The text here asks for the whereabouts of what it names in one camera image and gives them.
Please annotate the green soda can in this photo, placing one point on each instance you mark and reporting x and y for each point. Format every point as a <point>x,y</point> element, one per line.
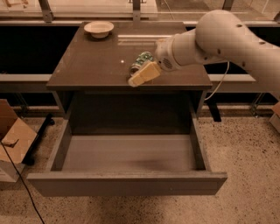
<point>140,60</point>

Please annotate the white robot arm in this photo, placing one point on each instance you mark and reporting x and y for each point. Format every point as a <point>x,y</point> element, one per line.
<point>219,35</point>

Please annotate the open grey top drawer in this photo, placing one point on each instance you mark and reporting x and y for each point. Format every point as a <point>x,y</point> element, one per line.
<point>133,165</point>

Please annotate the metal window railing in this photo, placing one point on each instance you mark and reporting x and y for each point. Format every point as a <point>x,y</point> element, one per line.
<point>189,12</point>

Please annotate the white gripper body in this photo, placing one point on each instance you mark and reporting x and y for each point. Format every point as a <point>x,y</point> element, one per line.
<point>164,55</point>

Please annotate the brown cardboard box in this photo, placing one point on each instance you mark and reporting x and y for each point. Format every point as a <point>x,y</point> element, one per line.
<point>17,137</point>

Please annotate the black floor stand foot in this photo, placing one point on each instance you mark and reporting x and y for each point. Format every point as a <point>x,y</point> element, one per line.
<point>28,158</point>

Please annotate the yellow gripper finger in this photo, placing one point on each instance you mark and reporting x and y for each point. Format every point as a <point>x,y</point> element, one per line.
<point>147,72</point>

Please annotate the white ceramic bowl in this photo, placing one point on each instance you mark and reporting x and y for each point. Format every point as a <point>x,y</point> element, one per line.
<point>99,29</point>

